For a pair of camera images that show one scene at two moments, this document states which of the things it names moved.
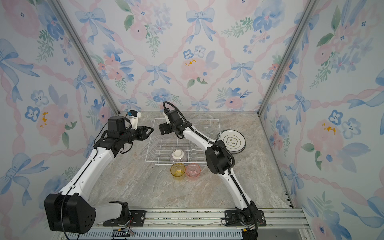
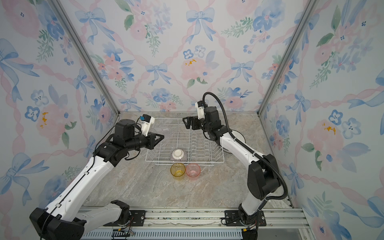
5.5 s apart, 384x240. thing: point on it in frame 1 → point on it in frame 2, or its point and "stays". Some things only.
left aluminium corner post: x=85 y=53 stays
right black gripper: x=164 y=127 → x=195 y=121
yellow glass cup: x=177 y=171 stays
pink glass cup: x=193 y=171 stays
